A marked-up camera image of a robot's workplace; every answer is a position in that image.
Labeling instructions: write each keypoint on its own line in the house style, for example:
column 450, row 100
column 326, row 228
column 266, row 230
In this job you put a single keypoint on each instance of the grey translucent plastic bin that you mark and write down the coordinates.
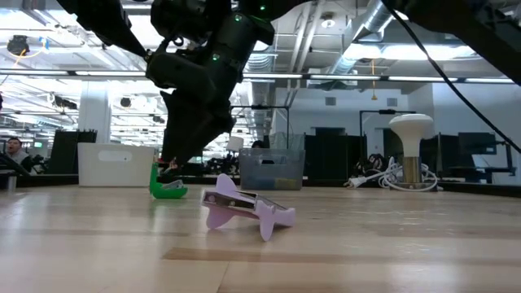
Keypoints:
column 285, row 171

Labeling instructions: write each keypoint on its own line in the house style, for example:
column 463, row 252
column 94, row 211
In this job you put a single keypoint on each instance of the green mini stapler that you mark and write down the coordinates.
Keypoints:
column 167, row 193

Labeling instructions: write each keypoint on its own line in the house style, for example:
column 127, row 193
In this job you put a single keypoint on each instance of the black partition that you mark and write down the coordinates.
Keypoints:
column 334, row 158

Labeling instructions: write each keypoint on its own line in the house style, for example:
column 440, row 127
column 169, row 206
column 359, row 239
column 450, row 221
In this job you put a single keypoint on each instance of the black cabinet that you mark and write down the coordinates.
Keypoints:
column 65, row 154

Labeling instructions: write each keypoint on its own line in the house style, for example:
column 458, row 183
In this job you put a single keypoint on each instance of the pink toy airplane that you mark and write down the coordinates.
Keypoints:
column 277, row 215

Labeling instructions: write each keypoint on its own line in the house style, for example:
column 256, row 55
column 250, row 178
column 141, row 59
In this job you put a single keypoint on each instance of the white mushroom table lamp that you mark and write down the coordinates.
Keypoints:
column 411, row 126

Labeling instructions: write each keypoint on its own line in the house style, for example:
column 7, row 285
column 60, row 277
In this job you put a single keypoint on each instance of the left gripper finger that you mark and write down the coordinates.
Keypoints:
column 130, row 40

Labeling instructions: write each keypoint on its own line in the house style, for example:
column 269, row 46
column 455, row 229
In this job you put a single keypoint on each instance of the person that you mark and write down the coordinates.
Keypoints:
column 16, row 154

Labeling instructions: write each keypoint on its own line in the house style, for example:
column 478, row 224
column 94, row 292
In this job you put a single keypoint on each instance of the small white lampshade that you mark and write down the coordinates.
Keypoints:
column 235, row 143

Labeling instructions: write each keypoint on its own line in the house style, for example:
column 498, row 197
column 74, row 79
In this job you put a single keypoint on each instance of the black computer monitor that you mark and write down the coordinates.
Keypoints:
column 476, row 142

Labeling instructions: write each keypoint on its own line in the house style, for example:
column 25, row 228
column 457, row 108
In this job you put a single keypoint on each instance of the black aluminium table frame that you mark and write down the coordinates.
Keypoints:
column 40, row 180

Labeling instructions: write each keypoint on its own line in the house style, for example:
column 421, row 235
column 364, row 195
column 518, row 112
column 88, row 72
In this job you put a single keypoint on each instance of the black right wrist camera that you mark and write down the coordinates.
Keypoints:
column 179, row 20

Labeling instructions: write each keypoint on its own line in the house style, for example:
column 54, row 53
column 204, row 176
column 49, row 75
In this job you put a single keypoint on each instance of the white square pillar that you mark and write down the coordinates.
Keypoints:
column 95, row 114

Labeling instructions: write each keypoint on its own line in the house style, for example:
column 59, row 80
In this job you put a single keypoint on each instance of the silver ribbed air duct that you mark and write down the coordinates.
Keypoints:
column 260, row 63

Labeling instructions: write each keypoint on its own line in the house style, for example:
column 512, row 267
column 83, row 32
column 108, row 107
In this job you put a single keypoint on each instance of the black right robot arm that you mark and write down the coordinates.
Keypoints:
column 468, row 24

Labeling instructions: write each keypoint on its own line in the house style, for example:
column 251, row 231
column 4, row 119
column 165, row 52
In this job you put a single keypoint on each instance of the white plastic bin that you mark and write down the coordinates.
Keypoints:
column 116, row 171

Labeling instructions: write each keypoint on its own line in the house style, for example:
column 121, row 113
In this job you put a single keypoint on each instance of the black ceiling camera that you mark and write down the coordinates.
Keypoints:
column 18, row 44

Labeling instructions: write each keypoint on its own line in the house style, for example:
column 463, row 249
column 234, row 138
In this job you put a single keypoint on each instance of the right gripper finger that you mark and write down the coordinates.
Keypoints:
column 166, row 122
column 195, row 130

